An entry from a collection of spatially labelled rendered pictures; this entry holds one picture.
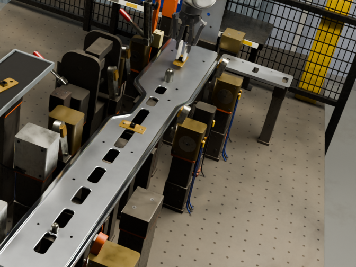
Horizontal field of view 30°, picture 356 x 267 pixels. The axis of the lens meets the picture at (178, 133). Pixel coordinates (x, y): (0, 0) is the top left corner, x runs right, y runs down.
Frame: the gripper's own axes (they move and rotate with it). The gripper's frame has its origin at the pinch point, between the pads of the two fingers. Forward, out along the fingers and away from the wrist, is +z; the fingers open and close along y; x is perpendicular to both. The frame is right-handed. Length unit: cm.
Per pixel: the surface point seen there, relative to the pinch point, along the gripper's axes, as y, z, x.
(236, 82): 23.4, 1.4, -7.1
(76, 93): -19, -2, -51
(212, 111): 19.7, 6.9, -21.7
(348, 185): 87, 106, 105
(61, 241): 3, 6, -103
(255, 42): 21.4, 3.2, 31.9
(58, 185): -7, 6, -84
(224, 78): 18.7, 1.4, -7.0
